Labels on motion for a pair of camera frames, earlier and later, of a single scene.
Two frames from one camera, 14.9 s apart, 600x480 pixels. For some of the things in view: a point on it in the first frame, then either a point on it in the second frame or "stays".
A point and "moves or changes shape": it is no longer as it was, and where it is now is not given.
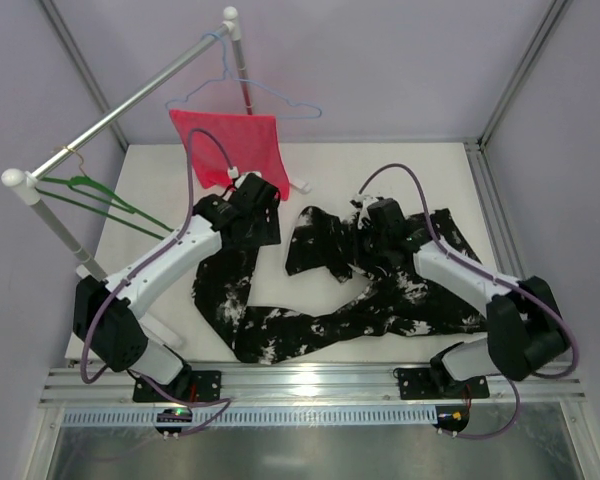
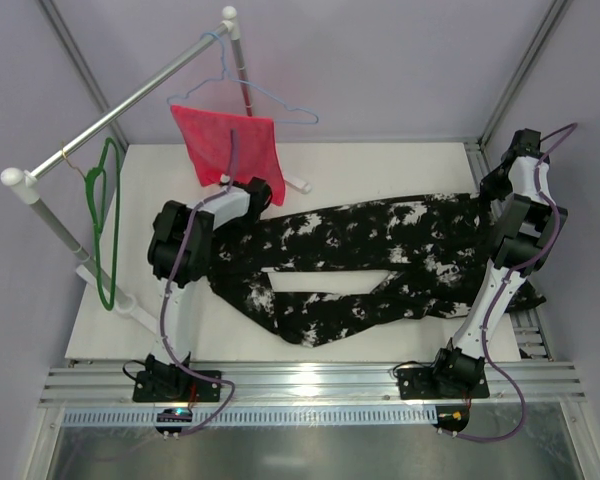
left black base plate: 191,386 stays
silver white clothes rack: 26,186 stays
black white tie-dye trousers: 398,300 moves or changes shape
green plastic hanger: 95,192 to 95,184
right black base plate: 418,383 stays
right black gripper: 348,240 to 493,182
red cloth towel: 251,141 stays
